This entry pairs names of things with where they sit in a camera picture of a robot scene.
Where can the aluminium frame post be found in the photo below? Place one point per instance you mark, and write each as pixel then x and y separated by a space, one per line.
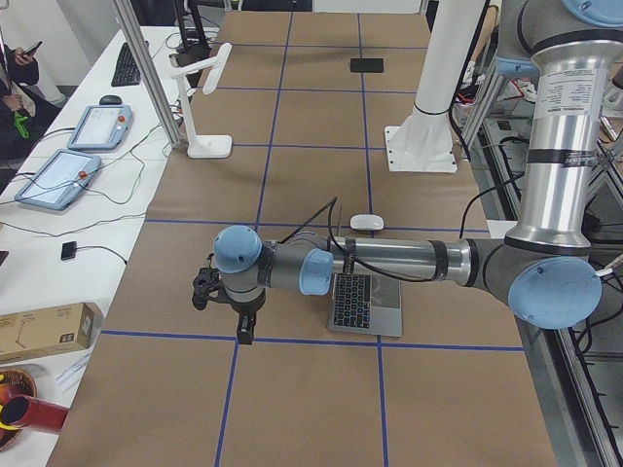
pixel 132 31

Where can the brown cardboard box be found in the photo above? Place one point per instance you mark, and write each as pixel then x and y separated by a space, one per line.
pixel 48 331

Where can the blue teach pendant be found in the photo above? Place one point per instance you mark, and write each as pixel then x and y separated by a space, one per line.
pixel 60 180
pixel 101 128

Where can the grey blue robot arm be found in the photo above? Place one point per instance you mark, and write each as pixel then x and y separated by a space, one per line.
pixel 540 268

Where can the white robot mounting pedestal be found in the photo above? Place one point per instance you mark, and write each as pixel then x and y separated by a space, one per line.
pixel 423 143

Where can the black keyboard on desk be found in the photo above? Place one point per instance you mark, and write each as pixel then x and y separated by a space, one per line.
pixel 126 71

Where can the upper blue teach pendant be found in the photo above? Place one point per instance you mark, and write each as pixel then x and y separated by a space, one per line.
pixel 101 128

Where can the red cylinder in basket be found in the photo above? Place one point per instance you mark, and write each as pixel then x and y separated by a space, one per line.
pixel 27 412

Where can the white side desk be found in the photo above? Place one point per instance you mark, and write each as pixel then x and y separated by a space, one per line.
pixel 71 217

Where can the small black square device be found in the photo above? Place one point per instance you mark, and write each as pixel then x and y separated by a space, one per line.
pixel 68 250

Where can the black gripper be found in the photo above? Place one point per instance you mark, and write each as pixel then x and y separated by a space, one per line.
pixel 246 307

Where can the black mouse on desk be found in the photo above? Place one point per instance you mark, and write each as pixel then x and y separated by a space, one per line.
pixel 110 99

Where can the black mouse pad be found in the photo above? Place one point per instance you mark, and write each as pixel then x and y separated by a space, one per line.
pixel 367 65

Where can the lower blue teach pendant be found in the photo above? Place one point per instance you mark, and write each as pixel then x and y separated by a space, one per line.
pixel 60 180

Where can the white computer mouse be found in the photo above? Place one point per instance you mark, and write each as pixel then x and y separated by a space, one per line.
pixel 367 222

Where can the person in dark clothes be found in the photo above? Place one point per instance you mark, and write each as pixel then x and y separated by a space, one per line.
pixel 18 106

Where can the grey laptop with black keyboard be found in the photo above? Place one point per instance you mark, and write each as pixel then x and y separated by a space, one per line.
pixel 366 304

